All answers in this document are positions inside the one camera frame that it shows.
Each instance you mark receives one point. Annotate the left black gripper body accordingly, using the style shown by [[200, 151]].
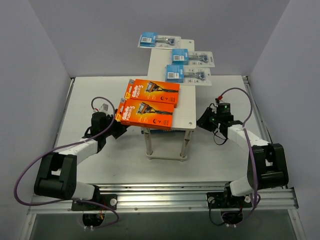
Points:
[[117, 130]]

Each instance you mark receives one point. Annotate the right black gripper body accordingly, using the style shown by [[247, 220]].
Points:
[[204, 120]]

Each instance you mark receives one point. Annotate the orange Fusion5 razor box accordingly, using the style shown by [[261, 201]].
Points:
[[146, 114], [153, 91]]

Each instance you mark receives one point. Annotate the blue Harry's box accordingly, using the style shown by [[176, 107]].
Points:
[[161, 131]]

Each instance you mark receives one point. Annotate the clear blue-card razor blister pack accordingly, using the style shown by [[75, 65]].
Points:
[[186, 75]]

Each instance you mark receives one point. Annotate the Gillette SkinGuard blister pack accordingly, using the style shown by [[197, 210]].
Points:
[[182, 56]]

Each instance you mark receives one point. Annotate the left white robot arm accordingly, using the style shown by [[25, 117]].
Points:
[[57, 173]]

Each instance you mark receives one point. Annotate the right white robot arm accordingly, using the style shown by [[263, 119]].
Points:
[[267, 166]]

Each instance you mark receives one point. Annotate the white two-tier shelf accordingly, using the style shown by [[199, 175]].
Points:
[[171, 145]]

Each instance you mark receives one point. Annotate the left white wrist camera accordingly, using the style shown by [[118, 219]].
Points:
[[103, 108]]

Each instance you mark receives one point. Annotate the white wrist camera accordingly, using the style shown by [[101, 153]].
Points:
[[219, 99], [103, 108]]

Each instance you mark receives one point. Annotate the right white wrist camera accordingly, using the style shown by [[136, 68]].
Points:
[[219, 99]]

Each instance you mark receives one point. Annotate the aluminium mounting rail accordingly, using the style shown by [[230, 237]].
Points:
[[186, 197]]

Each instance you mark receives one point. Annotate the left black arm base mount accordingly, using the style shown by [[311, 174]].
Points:
[[109, 200]]

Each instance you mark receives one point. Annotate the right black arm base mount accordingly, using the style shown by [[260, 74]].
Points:
[[220, 200]]

